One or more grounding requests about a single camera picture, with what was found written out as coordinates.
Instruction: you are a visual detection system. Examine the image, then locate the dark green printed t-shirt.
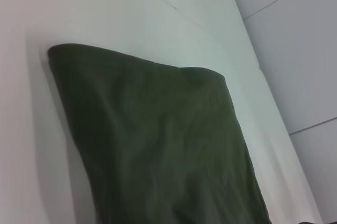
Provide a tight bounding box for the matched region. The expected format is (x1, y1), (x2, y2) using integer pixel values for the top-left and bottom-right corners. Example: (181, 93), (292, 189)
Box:
(47, 43), (272, 224)

